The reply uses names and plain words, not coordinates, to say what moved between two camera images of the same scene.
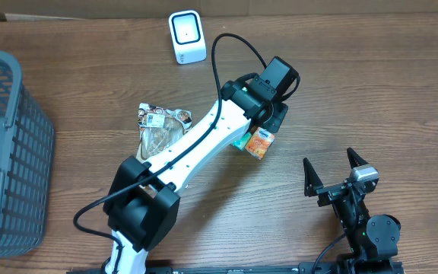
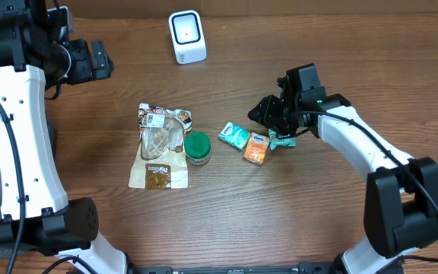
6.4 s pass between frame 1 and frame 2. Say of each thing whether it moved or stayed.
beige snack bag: stayed
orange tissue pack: moved
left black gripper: moved
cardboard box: stayed
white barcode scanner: stayed
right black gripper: moved
